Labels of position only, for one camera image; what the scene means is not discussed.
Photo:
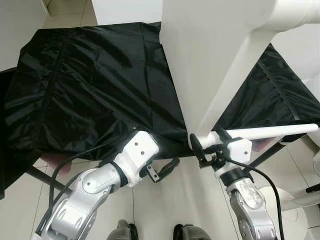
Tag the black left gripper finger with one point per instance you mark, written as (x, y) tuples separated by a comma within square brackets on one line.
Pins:
[(170, 167)]

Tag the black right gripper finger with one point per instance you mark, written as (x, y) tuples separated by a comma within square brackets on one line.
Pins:
[(197, 146), (224, 136)]

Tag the white tapered plastic table leg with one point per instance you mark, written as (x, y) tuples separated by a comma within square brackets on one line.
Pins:
[(300, 12), (270, 131)]

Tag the black metal table leg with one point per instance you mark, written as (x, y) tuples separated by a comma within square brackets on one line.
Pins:
[(47, 179), (265, 156)]

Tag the grey left robot foot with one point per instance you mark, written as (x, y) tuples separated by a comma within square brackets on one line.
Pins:
[(122, 231)]

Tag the grey robot foot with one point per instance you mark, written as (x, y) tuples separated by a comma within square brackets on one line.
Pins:
[(192, 233), (122, 231)]

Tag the grey right robot foot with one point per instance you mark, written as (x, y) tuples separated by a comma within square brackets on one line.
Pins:
[(192, 233)]

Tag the black metal floor stand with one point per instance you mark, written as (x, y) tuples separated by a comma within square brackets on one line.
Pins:
[(313, 188)]

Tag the white rounded plastic object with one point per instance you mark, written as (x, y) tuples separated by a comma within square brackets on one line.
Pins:
[(312, 80)]

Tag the black cloth table cover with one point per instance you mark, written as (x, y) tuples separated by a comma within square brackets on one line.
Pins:
[(100, 75)]

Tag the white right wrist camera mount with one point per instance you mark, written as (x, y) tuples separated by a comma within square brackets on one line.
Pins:
[(239, 149)]

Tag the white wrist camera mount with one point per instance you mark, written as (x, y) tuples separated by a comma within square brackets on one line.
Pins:
[(137, 152), (239, 149)]

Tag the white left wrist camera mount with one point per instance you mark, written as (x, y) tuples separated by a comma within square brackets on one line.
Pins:
[(137, 152)]

